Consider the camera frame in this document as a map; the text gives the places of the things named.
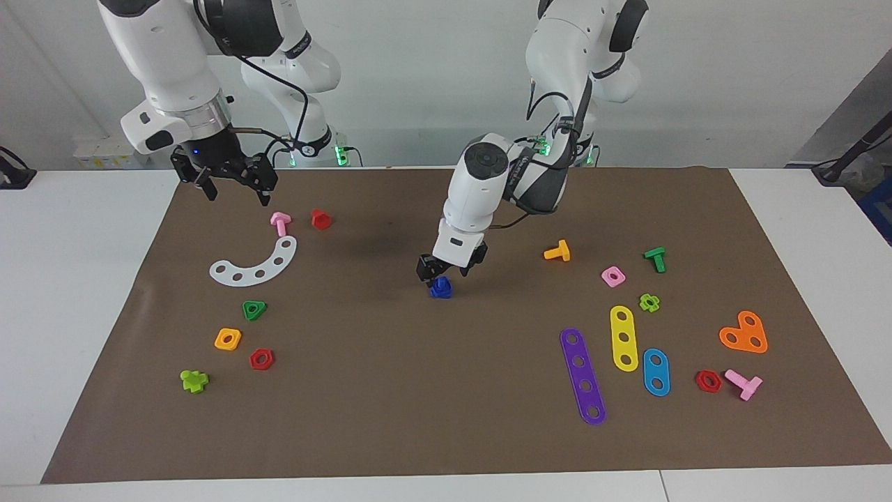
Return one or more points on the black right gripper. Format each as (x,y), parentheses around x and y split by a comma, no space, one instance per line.
(219,164)

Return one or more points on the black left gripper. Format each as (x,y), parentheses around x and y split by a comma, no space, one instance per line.
(426,263)

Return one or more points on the blue triangle-head toy screw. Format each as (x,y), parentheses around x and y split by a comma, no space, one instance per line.
(440,293)

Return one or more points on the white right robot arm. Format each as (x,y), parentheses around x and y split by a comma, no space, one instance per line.
(160,56)

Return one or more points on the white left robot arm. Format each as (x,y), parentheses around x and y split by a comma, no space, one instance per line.
(481,188)

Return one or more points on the pink toy screw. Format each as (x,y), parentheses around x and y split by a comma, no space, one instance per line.
(281,222)
(746,385)

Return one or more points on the white curved perforated plate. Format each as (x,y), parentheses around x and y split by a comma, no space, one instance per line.
(249,277)

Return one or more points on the red toy screw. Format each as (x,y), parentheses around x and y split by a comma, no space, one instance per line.
(320,220)

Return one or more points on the brown table mat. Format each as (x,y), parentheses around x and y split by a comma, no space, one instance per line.
(418,390)

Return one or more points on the green triangle toy nut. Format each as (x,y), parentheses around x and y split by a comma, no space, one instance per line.
(247,315)

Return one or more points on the orange-yellow toy screw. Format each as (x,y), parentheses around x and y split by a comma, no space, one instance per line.
(559,252)

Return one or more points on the orange square toy nut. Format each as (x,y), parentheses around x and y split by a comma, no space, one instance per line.
(235,344)

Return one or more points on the red hexagonal toy nut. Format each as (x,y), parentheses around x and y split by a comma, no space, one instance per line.
(716,385)
(254,364)

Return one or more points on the purple four-hole strip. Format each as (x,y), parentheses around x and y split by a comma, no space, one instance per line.
(582,374)

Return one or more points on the pink square toy nut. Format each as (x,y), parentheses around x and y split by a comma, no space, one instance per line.
(620,281)

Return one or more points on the yellow three-hole strip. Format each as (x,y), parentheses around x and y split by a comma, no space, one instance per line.
(622,328)

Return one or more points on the lime cross-head toy screw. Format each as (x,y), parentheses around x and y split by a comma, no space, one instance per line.
(194,381)

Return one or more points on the lime cross-shaped toy nut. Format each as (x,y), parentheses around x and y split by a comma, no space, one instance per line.
(655,305)

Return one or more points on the dark green toy screw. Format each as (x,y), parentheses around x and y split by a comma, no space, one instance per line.
(658,259)

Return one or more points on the black clamp device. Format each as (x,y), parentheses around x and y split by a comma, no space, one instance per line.
(14,174)

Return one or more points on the blue two-hole strip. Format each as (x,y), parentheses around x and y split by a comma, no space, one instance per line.
(656,372)

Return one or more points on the orange angled three-hole plate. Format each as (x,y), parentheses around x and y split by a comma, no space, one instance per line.
(742,333)

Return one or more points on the black stand pole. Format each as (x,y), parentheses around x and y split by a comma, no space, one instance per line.
(854,150)

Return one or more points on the blue crate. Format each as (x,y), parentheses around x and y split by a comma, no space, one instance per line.
(879,209)

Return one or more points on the white boxes by wall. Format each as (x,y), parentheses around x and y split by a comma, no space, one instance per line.
(111,152)

